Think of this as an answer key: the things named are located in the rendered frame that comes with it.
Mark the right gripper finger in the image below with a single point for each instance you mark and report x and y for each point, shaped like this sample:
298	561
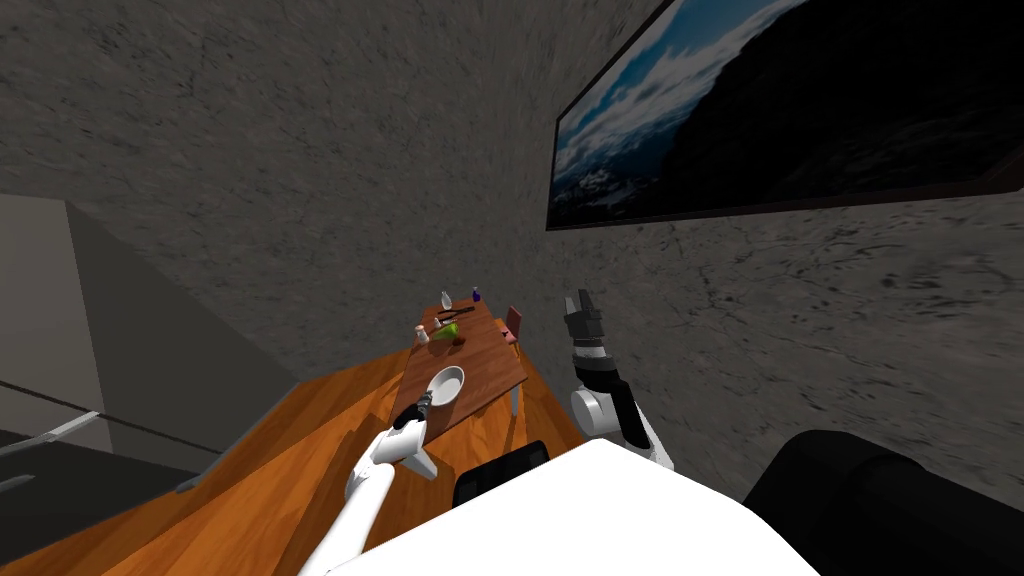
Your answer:
571	307
586	302

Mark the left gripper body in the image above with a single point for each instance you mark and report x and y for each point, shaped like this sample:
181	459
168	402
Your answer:
417	413

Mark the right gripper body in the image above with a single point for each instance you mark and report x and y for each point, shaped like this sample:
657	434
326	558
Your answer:
584	328

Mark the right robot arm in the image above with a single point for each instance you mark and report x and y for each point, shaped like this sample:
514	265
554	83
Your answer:
880	512

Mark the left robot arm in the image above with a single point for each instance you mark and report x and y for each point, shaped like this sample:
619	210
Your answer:
376	472

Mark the white bowl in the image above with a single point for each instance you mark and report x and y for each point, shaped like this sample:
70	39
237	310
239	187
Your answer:
446	387

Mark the red chair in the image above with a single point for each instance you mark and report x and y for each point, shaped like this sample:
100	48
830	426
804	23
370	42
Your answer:
514	324

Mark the white salt shaker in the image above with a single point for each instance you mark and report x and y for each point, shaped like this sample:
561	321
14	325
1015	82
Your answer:
422	334

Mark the brown wooden table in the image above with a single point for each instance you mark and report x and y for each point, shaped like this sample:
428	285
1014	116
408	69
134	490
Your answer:
488	364

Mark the green vegetable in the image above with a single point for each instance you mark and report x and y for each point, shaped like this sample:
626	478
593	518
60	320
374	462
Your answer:
446	330

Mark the black knife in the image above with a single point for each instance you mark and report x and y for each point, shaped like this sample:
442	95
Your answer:
456	311

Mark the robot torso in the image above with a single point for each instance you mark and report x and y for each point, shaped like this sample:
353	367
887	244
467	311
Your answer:
592	520

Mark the framed mountain sky picture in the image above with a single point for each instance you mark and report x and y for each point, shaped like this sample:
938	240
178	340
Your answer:
800	104

